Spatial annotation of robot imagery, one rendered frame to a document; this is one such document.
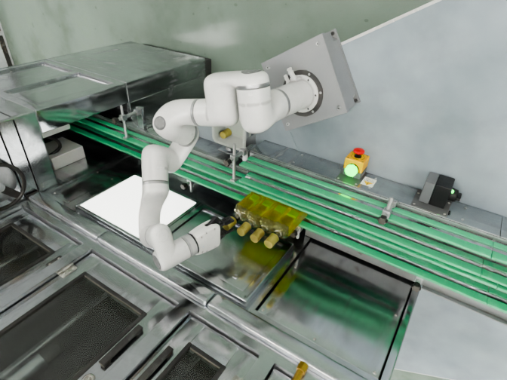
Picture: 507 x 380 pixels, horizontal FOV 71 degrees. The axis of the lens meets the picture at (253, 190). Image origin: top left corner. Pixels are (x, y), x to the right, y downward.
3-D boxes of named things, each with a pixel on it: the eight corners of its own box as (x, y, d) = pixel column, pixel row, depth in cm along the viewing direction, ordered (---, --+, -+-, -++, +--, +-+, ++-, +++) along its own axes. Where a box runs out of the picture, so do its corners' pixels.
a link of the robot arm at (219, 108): (211, 121, 117) (203, 70, 110) (278, 123, 107) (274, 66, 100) (195, 130, 110) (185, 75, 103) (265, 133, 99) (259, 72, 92)
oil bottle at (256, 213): (272, 198, 150) (244, 225, 135) (273, 187, 147) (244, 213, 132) (284, 203, 147) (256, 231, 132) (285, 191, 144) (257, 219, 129)
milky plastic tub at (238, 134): (223, 134, 166) (211, 141, 159) (222, 87, 153) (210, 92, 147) (255, 145, 158) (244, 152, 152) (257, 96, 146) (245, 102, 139)
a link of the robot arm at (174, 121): (214, 105, 118) (179, 105, 124) (189, 91, 106) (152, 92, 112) (208, 146, 117) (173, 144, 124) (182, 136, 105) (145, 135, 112)
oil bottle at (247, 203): (261, 193, 152) (231, 219, 137) (262, 182, 149) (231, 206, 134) (272, 197, 150) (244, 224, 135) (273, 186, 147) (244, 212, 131)
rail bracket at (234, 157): (241, 172, 152) (222, 185, 144) (241, 136, 143) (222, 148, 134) (246, 174, 151) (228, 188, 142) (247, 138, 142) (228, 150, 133)
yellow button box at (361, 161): (348, 166, 138) (341, 173, 133) (352, 148, 134) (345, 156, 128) (366, 171, 135) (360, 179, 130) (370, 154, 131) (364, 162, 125)
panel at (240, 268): (135, 176, 181) (75, 210, 157) (134, 172, 180) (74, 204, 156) (293, 249, 143) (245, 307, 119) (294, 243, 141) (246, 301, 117)
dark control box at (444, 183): (422, 189, 126) (417, 200, 120) (430, 170, 122) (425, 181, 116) (448, 197, 123) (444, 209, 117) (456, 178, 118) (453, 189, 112)
